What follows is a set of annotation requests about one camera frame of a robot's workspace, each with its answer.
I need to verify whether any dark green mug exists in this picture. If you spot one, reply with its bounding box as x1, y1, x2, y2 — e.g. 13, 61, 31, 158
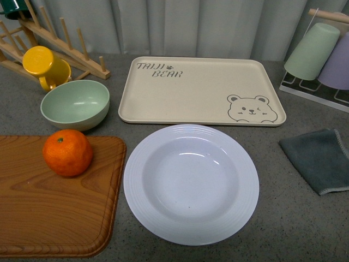
1, 0, 31, 20

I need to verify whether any green bowl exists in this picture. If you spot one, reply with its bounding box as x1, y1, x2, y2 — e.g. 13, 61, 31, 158
40, 80, 110, 131

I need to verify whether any beige bear tray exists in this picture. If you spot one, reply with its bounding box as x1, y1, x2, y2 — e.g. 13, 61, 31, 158
118, 57, 286, 127

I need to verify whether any wooden cutting board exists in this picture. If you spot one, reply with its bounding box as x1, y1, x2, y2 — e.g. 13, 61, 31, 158
1, 135, 127, 258

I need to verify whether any orange fruit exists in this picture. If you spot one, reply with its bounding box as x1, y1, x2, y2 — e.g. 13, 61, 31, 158
43, 129, 93, 177

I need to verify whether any white cup holder rack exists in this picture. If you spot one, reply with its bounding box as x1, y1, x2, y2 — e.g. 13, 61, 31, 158
280, 9, 348, 112

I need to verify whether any yellow mug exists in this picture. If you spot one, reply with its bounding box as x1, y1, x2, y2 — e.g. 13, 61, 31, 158
22, 46, 71, 92

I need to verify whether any light green cup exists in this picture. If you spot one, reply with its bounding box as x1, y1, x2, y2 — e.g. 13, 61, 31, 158
284, 23, 340, 80

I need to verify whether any purple cup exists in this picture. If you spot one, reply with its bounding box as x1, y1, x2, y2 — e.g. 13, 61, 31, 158
318, 32, 348, 90

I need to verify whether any light purple plate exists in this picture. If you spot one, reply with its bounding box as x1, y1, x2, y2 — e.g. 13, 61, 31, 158
123, 124, 260, 246

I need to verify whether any grey cloth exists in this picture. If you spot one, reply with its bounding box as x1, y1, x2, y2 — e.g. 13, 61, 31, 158
279, 129, 348, 195

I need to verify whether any wooden dish rack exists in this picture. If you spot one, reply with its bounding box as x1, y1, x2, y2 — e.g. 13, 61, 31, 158
1, 1, 111, 82

